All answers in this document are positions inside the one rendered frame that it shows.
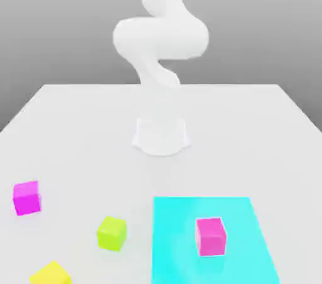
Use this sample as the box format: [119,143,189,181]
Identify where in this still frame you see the small pink cube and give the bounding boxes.
[195,216,227,258]

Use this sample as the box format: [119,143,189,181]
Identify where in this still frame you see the small lime green cube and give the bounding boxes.
[96,216,127,253]

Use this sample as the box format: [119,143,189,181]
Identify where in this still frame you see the small yellow cube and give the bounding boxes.
[29,260,73,284]

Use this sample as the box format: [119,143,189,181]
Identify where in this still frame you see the small magenta cube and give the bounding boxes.
[12,180,42,217]

